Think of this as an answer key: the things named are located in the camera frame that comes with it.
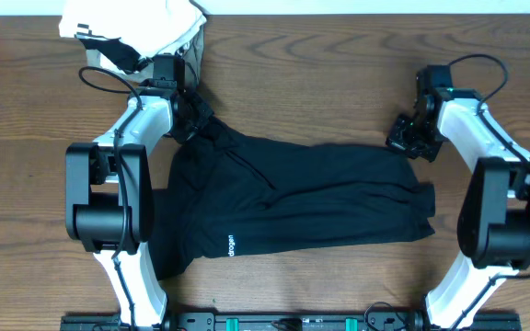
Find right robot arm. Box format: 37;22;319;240
386;64;530;330

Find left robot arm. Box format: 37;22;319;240
60;55;213;330

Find black t-shirt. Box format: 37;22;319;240
148;119;435;280

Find grey-beige folded garment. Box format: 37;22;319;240
80;28;204;88

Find black and white garment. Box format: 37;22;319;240
76;23;190;75

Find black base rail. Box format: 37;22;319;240
60;310;523;331

